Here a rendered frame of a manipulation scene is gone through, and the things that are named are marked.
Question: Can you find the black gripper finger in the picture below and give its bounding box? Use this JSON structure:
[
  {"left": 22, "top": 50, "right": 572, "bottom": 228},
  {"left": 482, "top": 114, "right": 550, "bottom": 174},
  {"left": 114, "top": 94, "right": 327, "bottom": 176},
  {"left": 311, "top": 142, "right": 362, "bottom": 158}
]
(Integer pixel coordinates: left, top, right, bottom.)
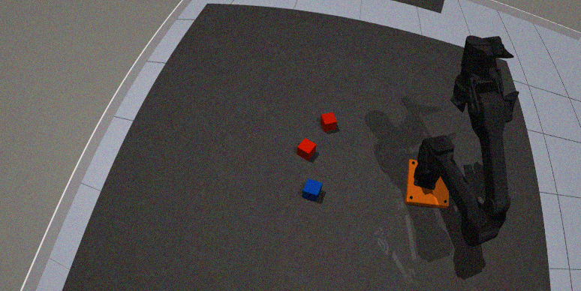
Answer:
[
  {"left": 504, "top": 91, "right": 519, "bottom": 112},
  {"left": 496, "top": 44, "right": 513, "bottom": 59}
]

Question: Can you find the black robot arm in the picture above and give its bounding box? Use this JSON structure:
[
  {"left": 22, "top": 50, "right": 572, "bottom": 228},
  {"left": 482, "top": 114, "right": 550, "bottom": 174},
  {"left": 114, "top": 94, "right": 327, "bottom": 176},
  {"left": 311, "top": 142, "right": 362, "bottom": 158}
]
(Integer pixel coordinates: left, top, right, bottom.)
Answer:
[{"left": 414, "top": 35, "right": 511, "bottom": 247}]

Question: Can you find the blue cube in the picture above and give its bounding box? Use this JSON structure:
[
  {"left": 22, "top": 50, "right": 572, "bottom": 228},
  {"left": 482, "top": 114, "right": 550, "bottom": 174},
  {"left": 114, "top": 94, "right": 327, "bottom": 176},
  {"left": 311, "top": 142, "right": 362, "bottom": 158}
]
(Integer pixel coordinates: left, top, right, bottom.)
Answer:
[{"left": 302, "top": 179, "right": 323, "bottom": 202}]

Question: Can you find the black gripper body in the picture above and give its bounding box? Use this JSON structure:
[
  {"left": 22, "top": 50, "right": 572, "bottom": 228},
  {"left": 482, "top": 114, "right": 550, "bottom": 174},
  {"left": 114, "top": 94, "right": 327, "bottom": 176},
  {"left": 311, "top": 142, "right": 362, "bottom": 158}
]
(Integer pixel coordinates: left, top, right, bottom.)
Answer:
[{"left": 483, "top": 36, "right": 513, "bottom": 123}]

